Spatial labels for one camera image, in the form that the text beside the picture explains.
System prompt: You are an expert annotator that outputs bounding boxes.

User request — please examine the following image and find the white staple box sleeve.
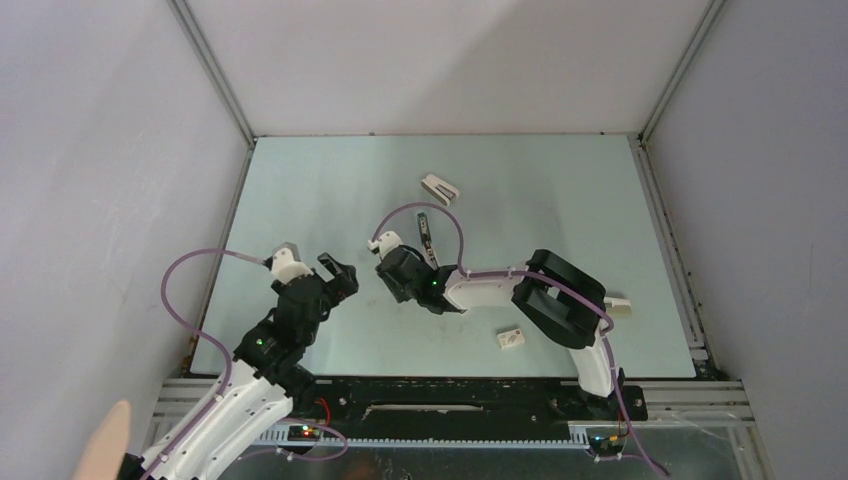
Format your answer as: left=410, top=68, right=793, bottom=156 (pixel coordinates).
left=496, top=328, right=526, bottom=350

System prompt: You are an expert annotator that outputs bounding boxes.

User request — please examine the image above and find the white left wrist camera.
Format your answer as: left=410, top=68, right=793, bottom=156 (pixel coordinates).
left=264, top=242, right=314, bottom=285

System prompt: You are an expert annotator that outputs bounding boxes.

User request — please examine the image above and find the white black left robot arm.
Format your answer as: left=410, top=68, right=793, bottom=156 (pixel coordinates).
left=117, top=244, right=359, bottom=479

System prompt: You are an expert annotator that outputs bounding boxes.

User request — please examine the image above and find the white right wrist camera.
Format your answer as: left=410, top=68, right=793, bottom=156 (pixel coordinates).
left=367, top=231, right=403, bottom=259

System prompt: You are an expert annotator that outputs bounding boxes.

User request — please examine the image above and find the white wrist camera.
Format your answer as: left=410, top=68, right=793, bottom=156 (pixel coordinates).
left=264, top=242, right=314, bottom=285
left=367, top=231, right=403, bottom=259

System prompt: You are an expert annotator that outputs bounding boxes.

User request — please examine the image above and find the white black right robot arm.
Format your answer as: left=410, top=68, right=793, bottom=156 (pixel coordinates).
left=368, top=241, right=622, bottom=418

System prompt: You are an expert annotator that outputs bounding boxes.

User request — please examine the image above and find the white slotted cable duct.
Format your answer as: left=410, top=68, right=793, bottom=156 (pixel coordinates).
left=258, top=423, right=591, bottom=452

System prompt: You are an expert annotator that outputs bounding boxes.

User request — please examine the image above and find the white staple remover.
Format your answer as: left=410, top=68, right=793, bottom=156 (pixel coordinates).
left=420, top=174, right=460, bottom=207

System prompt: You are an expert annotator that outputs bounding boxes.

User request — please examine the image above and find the small white mini stapler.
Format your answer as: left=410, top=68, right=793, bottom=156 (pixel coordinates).
left=604, top=297, right=632, bottom=317

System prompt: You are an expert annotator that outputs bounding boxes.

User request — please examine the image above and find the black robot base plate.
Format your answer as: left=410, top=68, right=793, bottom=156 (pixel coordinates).
left=291, top=376, right=648, bottom=441

